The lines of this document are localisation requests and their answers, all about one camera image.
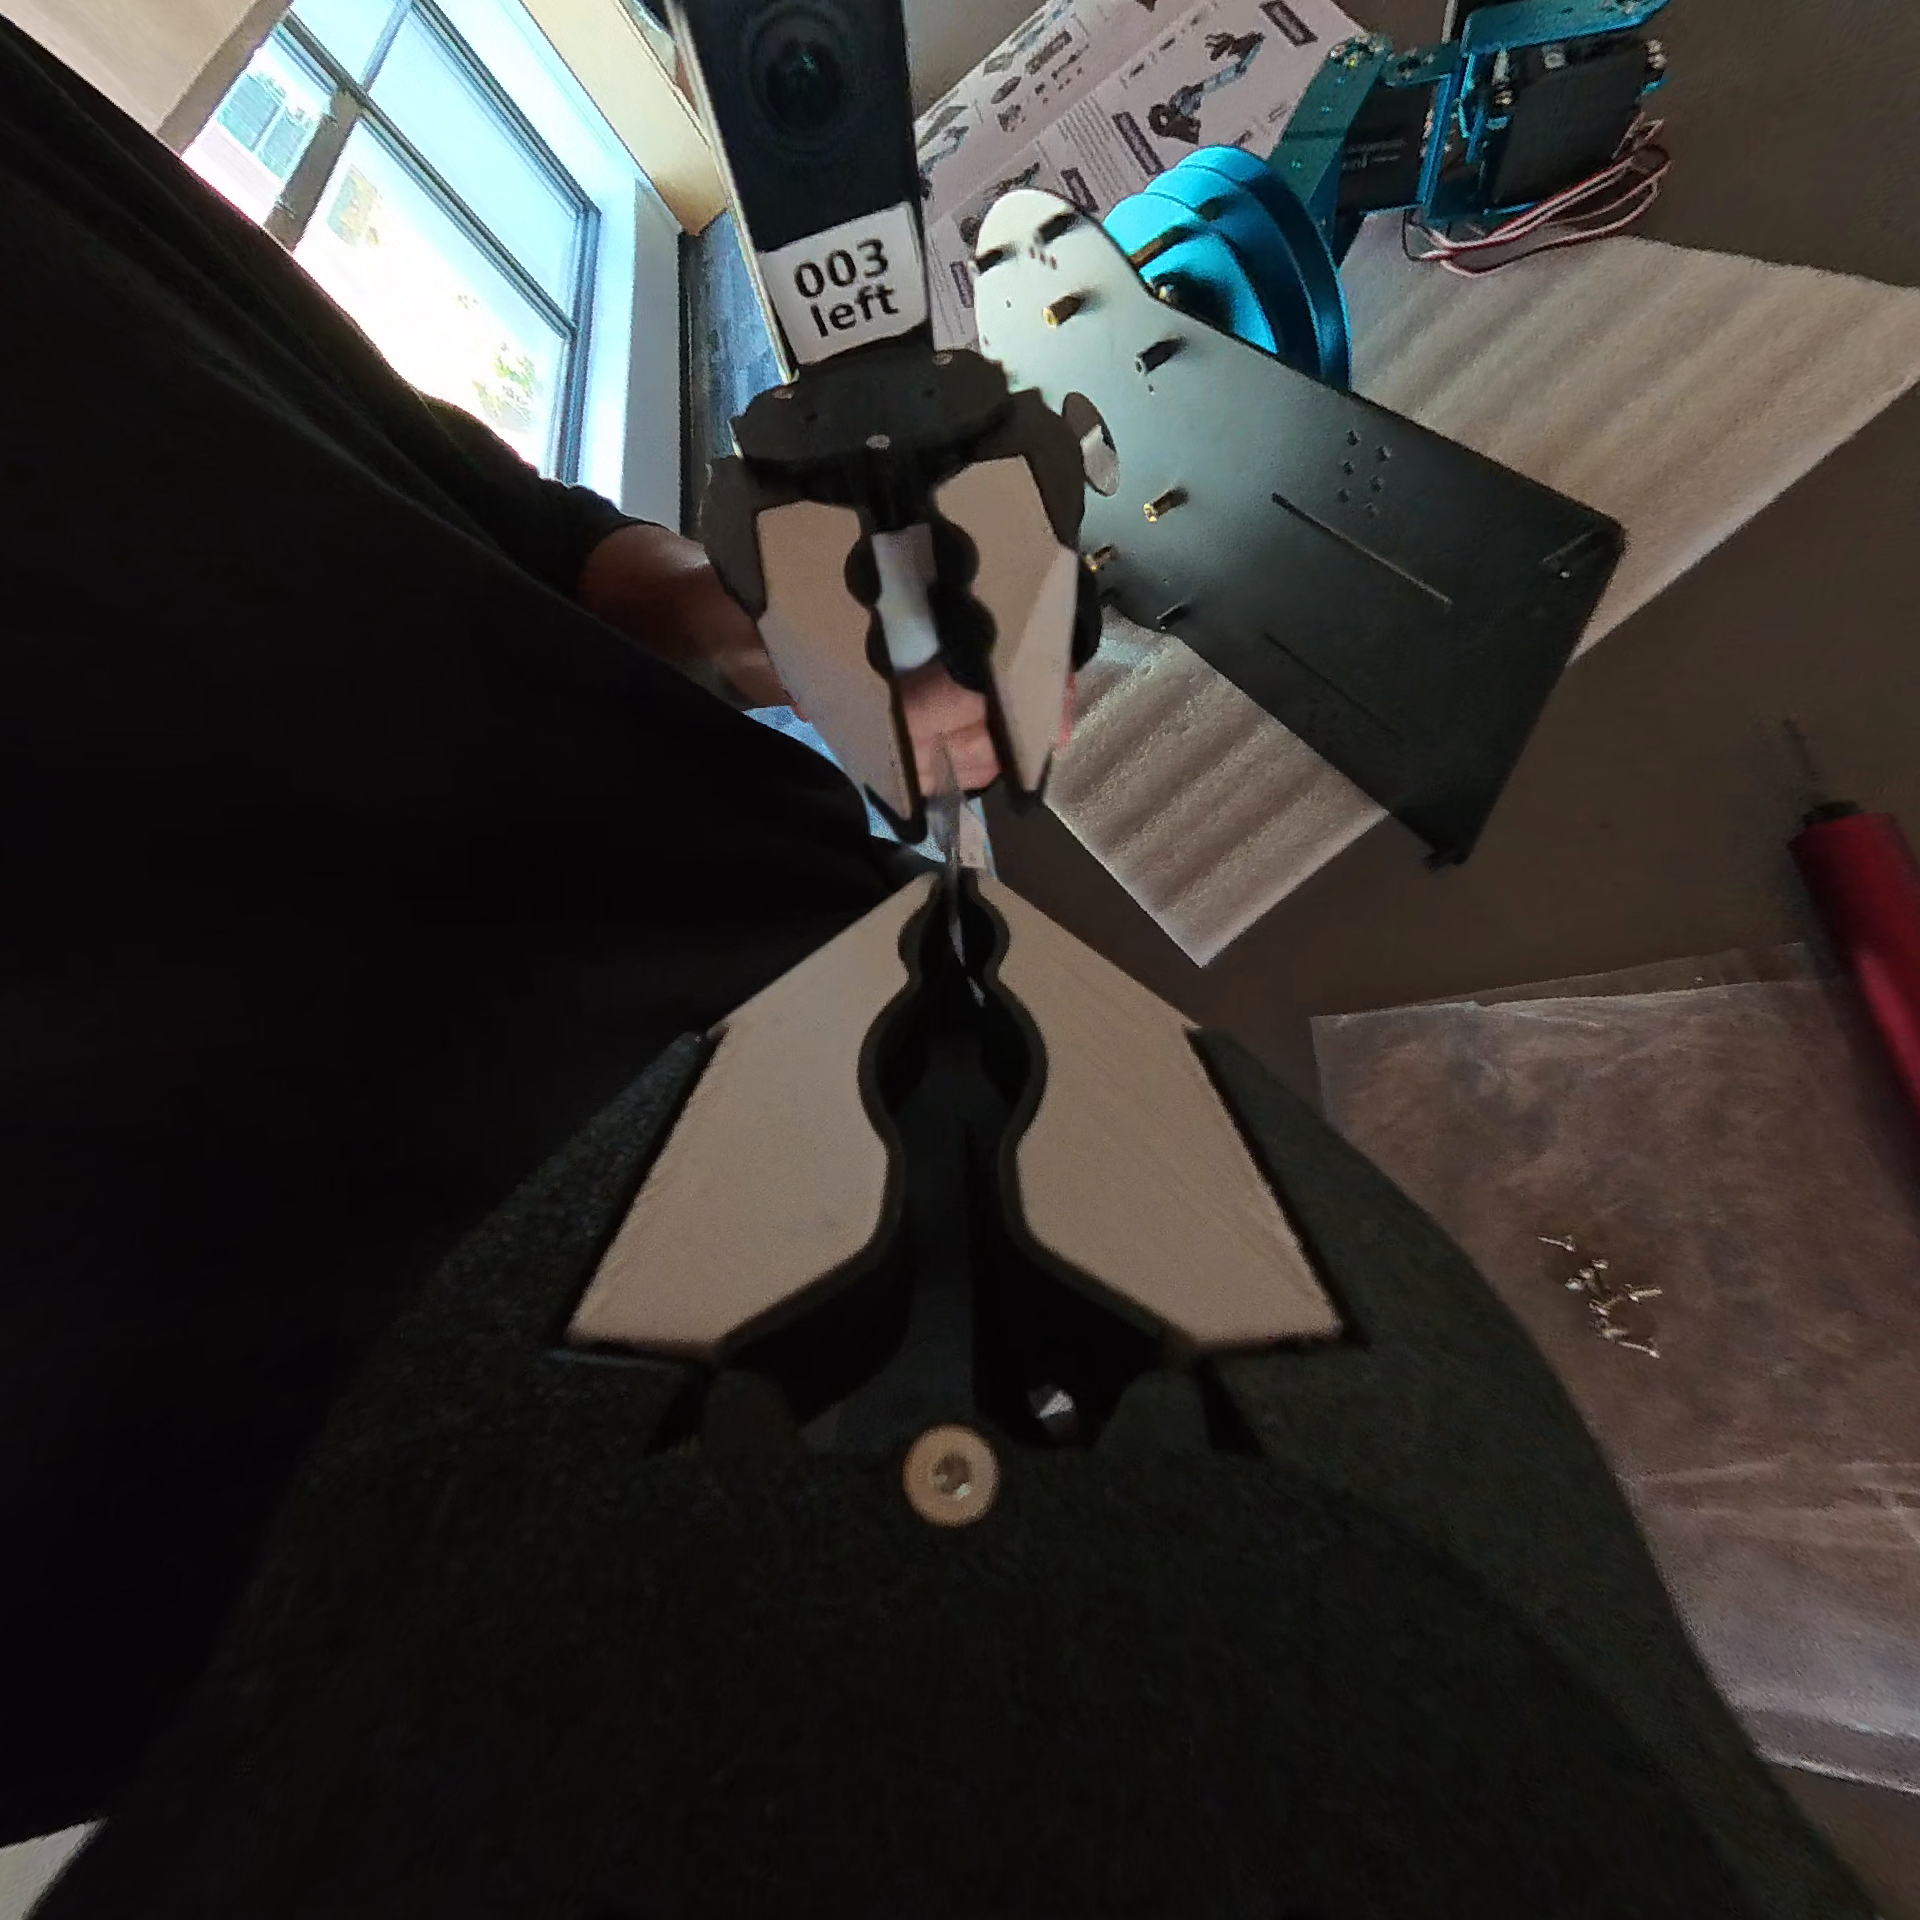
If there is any large window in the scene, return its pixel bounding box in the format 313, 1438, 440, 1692
176, 0, 606, 485

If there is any pile of small screws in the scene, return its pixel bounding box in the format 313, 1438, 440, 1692
1544, 1228, 1672, 1364

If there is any large clear plastic bag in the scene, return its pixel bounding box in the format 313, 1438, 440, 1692
1313, 942, 1920, 1790

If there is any small clear plastic bag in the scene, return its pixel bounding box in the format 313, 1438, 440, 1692
921, 732, 994, 1010

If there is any black metal base plate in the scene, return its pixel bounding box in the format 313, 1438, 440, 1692
971, 188, 1633, 875

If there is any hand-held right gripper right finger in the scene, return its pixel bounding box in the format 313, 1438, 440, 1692
968, 882, 1346, 1364

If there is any white foam sheet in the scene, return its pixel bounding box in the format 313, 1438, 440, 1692
1031, 225, 1920, 964

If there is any person's black clothing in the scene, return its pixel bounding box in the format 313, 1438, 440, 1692
0, 27, 941, 1839

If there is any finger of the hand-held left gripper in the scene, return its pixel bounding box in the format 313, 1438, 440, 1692
758, 498, 936, 845
936, 461, 1106, 817

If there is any dark desk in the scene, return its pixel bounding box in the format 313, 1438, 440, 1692
990, 345, 1920, 1920

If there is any person's left hand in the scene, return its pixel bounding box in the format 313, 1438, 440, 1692
579, 516, 1009, 794

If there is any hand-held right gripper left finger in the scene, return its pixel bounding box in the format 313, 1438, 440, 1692
567, 877, 963, 1364

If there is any red screwdriver handle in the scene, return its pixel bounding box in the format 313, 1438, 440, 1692
1784, 717, 1920, 1086

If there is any printed instruction sheet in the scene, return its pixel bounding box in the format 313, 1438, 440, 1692
909, 0, 1446, 349

